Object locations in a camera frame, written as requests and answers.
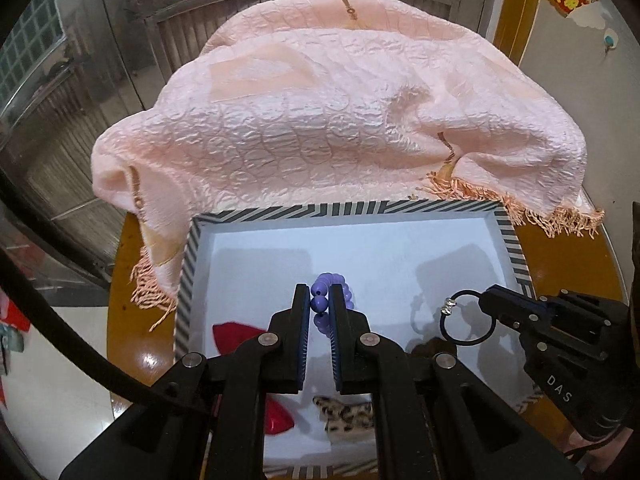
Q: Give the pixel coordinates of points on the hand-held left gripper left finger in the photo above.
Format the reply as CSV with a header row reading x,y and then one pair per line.
x,y
302,345

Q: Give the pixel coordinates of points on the red bow hair clip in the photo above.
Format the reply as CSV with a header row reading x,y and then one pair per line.
x,y
235,337

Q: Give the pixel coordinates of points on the leopard print hair clip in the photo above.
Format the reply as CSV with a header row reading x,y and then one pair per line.
x,y
345,415

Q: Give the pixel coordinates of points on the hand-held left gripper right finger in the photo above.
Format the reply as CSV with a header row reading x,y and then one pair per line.
x,y
336,345

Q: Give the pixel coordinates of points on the striped white storage box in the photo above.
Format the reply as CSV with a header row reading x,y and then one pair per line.
x,y
380,260

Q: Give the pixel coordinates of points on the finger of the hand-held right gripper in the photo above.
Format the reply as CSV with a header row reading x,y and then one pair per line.
x,y
515,310

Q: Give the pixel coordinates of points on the pink fringed cloth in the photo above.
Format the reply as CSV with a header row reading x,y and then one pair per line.
x,y
325,120

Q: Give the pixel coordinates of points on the small wall hook ornament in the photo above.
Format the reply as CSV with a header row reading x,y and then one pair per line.
x,y
610,42

